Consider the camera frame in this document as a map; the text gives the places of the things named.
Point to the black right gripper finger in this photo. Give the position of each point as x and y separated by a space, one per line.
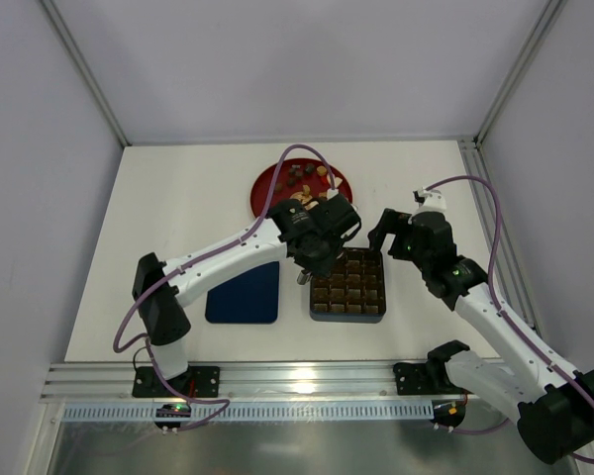
387 224
401 247

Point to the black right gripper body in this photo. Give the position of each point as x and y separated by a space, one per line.
393 228

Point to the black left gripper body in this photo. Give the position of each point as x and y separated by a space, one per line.
341 218

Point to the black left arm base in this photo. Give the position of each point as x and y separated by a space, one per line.
195 382

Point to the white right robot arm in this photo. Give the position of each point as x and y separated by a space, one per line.
547 398

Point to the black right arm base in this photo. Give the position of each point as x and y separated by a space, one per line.
426 378

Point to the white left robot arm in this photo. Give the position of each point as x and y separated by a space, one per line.
163 289

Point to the blue chocolate box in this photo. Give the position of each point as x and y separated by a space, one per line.
353 292

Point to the dark brown chocolate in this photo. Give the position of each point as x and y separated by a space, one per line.
292 173

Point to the round red tray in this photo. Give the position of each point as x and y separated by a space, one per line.
306 189

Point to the blue box lid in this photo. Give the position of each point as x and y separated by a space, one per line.
251 298

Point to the right controller board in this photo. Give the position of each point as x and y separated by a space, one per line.
448 414

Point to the controller board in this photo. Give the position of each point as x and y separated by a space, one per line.
448 414
172 416

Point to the left controller board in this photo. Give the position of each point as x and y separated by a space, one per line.
172 416

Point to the aluminium front rail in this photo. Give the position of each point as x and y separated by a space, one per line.
237 380

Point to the aluminium right frame post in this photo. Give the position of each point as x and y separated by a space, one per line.
518 70

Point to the aluminium frame post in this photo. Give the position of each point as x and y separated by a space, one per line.
518 70
83 69

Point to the slotted cable duct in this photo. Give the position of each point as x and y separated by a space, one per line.
275 411

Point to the aluminium left frame post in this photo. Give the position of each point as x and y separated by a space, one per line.
83 69

